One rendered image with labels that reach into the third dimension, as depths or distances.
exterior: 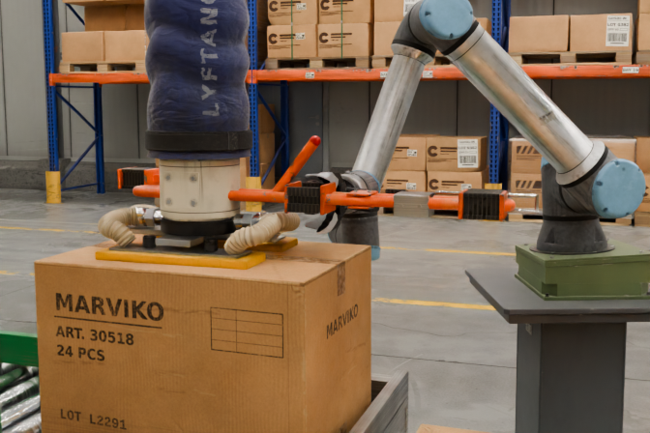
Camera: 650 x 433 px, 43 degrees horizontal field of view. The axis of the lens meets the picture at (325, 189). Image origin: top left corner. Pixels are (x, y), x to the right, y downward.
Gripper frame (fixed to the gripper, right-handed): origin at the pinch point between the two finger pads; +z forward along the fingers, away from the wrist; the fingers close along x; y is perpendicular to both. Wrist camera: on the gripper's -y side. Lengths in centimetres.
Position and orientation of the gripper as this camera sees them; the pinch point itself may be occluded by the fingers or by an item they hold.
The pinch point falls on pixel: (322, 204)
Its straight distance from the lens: 165.8
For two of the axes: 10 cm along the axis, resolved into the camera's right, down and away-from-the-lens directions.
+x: 0.2, -9.9, -1.0
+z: -3.3, 0.9, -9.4
